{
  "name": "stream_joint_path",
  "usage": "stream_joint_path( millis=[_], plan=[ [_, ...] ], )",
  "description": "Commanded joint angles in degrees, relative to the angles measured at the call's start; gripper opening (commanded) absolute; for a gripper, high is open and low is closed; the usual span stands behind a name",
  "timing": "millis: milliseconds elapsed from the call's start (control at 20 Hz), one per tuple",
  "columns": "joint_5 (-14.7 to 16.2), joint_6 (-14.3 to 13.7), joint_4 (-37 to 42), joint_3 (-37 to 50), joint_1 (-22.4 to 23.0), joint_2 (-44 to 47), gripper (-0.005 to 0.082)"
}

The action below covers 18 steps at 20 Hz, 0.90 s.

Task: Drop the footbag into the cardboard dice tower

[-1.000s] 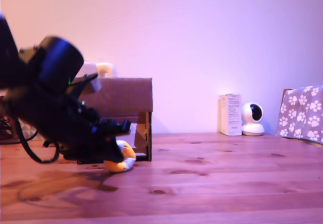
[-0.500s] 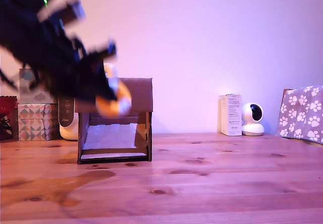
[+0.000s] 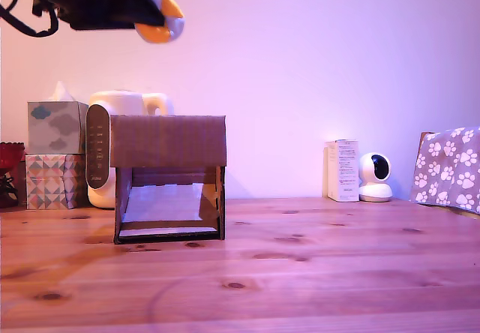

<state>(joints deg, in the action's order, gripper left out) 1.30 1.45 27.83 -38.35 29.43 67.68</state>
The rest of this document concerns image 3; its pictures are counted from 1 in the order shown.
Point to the orange and white footbag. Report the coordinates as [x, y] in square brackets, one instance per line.
[169, 10]

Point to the cardboard dice tower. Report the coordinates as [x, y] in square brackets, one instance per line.
[168, 141]

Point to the cream kettle with brown panel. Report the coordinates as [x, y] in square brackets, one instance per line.
[123, 102]

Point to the white tissue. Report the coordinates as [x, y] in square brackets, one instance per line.
[62, 93]

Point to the cloud print tissue box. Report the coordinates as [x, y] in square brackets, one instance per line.
[56, 126]

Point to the triangle pattern tissue box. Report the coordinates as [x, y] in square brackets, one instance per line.
[48, 183]

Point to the white printed carton box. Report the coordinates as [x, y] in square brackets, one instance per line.
[347, 171]

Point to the paw print blanket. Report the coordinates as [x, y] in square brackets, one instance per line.
[450, 168]

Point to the small white round camera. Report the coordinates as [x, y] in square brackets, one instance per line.
[375, 194]

